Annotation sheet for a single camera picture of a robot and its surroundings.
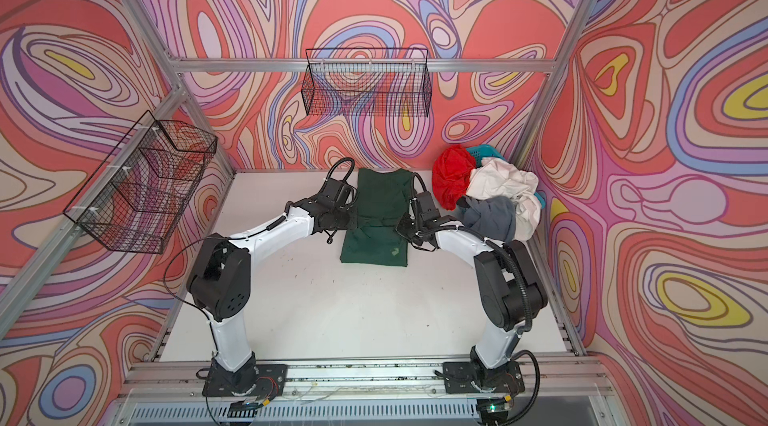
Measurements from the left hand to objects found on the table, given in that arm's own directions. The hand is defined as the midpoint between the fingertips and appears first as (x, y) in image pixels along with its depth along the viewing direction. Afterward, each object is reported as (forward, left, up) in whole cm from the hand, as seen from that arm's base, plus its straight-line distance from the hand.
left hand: (360, 216), depth 93 cm
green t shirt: (+17, -7, -11) cm, 21 cm away
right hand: (-4, -12, -4) cm, 13 cm away
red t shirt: (+17, -31, +4) cm, 35 cm away
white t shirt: (+12, -45, +4) cm, 47 cm away
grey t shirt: (-3, -40, +3) cm, 41 cm away
